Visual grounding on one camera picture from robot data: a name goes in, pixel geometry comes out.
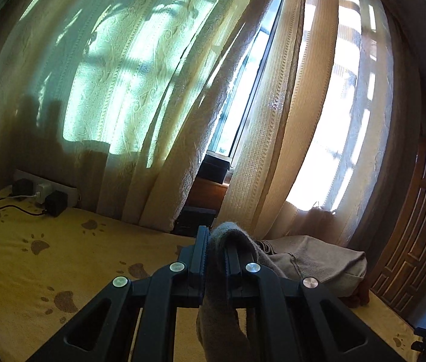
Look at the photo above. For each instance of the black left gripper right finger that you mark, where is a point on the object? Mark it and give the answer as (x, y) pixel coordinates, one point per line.
(299, 321)

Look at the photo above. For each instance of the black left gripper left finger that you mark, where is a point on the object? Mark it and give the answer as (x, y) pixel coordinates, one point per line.
(133, 320)

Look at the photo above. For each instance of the grey-brown knit sweater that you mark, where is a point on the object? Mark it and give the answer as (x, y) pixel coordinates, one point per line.
(218, 328)

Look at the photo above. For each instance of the beige folded sweater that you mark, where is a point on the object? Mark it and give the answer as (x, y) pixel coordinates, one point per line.
(301, 256)

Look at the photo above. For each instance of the yellow paw-print bed sheet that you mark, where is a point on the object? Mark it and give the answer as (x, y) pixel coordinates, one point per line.
(50, 268)

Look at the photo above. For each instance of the black power adapter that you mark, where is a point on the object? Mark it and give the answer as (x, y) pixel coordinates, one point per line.
(55, 203)

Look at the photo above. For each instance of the white power strip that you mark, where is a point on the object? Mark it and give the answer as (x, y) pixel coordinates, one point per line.
(73, 193)

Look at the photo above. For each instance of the brown carved wooden door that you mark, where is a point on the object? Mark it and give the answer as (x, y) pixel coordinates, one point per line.
(399, 276)

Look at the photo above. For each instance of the brown wooden nightstand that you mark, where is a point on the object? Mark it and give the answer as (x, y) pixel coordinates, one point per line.
(201, 207)

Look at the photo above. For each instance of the white charger plug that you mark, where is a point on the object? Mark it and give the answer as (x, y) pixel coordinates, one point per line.
(43, 190)

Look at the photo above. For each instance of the beige knit curtain right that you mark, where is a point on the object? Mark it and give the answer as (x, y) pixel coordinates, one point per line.
(331, 128)

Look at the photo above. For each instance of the black box on sill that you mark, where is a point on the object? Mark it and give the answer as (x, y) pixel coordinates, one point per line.
(214, 167)

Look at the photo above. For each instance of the cream lace curtain left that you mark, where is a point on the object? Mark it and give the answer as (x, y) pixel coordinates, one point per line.
(118, 98)

